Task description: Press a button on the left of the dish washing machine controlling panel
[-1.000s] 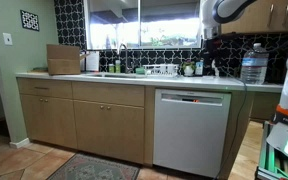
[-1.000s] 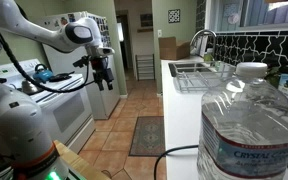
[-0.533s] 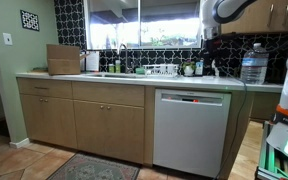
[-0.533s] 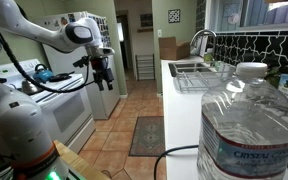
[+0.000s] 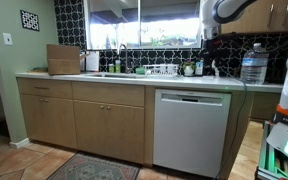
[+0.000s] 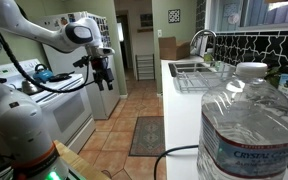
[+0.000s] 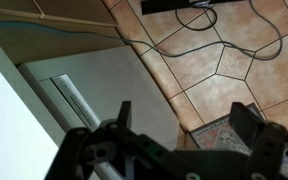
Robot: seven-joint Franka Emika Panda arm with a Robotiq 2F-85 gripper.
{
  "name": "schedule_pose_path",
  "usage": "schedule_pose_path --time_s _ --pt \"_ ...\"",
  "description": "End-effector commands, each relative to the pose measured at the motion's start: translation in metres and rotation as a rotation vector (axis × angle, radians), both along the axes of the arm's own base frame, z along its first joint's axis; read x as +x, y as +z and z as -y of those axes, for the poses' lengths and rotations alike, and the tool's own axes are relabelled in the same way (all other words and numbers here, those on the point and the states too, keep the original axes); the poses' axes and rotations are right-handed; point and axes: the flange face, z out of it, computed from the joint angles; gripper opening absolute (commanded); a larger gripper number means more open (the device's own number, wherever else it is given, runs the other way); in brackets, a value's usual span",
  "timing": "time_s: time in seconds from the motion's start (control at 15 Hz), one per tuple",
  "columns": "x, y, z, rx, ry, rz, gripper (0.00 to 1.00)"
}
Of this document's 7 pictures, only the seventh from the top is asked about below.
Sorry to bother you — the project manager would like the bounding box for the black cable on floor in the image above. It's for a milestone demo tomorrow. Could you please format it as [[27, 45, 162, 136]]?
[[0, 0, 284, 62]]

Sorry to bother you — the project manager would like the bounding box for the white Bosch dishwasher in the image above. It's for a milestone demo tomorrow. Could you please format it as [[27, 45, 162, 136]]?
[[17, 44, 182, 180]]

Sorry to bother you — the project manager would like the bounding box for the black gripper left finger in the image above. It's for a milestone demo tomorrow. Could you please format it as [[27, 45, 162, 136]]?
[[45, 100, 198, 180]]

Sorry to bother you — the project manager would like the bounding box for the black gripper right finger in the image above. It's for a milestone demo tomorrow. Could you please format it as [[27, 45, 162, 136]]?
[[228, 101, 288, 180]]

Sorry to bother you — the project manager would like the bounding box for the flat black bar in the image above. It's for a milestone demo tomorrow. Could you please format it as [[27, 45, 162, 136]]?
[[140, 0, 248, 16]]

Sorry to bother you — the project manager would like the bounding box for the white kitchen countertop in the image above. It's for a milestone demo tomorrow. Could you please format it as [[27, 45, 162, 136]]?
[[0, 28, 61, 180]]

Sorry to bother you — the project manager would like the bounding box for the patterned floor rug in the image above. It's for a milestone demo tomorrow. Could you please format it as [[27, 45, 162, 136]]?
[[188, 102, 288, 180]]

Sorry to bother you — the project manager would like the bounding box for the thin black looped cable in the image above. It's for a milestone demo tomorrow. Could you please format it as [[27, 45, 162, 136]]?
[[174, 4, 219, 32]]

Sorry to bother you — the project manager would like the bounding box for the dishwasher control panel strip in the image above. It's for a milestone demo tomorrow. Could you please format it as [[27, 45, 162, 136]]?
[[50, 73, 102, 129]]

